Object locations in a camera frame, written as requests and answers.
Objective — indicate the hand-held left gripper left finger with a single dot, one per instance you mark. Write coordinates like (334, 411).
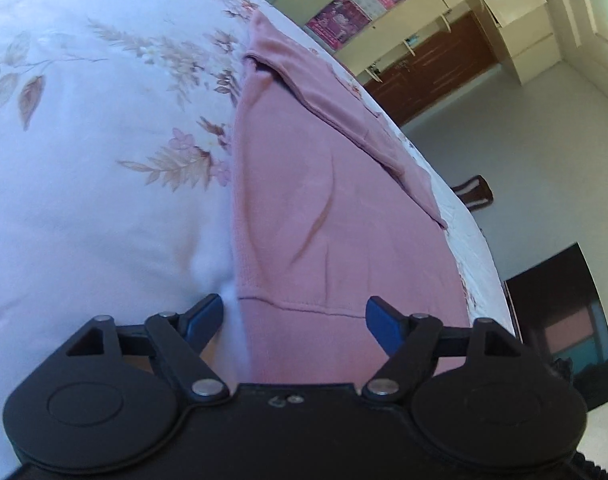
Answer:
(206, 316)

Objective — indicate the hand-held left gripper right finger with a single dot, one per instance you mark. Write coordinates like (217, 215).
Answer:
(384, 322)

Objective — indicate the pink sweater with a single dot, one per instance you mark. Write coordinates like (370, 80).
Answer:
(324, 210)

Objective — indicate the white floral bed sheet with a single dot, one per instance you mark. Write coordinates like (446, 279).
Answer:
(99, 185)

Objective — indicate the black television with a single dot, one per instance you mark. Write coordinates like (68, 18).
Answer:
(559, 320)

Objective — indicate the brown wooden door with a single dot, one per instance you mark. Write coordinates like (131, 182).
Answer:
(434, 67)

